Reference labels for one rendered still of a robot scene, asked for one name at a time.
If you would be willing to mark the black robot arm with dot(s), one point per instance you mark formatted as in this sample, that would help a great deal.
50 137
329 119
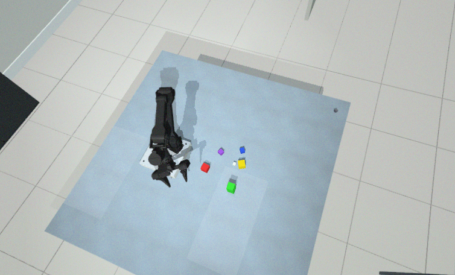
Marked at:
163 135

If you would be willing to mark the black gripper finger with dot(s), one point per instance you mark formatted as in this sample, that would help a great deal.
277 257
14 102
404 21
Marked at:
165 180
184 173

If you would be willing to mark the yellow block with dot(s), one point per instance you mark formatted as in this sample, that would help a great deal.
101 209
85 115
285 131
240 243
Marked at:
241 164

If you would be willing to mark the red block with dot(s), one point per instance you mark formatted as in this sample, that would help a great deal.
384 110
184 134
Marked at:
205 167

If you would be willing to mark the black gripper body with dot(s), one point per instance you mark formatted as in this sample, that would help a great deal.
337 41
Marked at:
182 165

